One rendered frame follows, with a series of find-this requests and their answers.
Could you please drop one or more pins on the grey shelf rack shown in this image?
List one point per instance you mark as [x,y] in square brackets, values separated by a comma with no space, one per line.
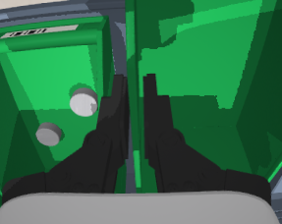
[115,9]

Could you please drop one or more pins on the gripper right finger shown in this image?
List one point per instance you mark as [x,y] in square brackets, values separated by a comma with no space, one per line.
[182,169]

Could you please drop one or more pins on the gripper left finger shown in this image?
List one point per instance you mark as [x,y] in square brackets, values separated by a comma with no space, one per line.
[96,163]

